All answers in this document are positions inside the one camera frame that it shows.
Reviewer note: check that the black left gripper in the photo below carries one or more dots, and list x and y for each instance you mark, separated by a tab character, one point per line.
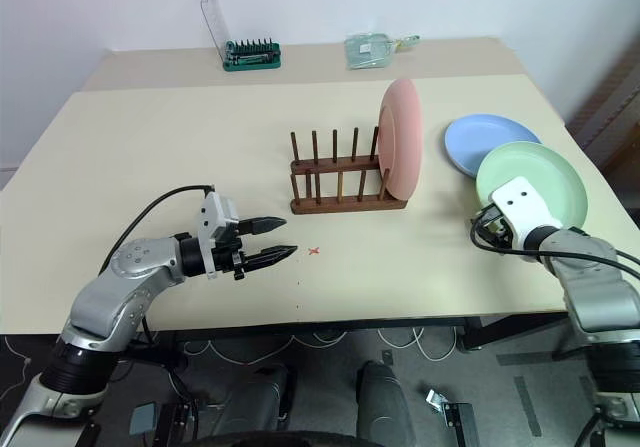
227	256

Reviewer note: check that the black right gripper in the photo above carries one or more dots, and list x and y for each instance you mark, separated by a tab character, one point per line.
496	231

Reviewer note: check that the green plate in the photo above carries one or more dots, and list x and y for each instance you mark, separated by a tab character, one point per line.
550	177

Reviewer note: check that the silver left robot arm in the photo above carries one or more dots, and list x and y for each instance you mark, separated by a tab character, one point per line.
125	267

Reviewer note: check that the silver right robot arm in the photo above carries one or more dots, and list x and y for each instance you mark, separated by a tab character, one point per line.
595	287

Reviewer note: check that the wooden dish rack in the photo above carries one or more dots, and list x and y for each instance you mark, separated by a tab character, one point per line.
345	206

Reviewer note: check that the blue plate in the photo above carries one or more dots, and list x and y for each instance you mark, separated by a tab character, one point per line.
475	142

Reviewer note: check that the pink plate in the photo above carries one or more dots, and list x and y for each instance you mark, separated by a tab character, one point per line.
400	137

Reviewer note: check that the dark rounded robot leg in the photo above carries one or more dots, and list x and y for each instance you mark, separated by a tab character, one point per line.
260	397
382	397

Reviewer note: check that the green screwdriver bit set case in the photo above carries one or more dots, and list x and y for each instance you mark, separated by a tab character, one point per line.
250	59

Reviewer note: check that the clear plastic bag packet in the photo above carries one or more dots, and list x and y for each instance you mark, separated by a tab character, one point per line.
365	49

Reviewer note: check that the grey foot pedal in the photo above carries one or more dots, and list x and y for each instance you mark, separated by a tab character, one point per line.
144	418

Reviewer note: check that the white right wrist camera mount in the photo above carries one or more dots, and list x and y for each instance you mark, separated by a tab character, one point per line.
520	207

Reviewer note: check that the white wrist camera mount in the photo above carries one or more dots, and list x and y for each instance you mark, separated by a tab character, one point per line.
212	227
520	207

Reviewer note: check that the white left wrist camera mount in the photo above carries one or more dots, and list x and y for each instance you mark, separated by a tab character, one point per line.
212	227

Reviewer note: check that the small metal bracket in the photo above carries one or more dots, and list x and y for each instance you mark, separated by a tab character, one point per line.
435	399

